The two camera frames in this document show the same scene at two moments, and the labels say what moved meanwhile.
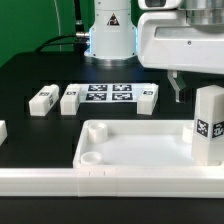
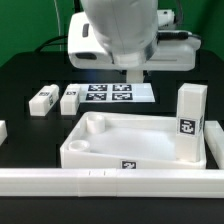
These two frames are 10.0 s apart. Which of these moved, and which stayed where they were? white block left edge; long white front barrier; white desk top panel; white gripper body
Moved: white gripper body; white desk top panel
Stayed: white block left edge; long white front barrier
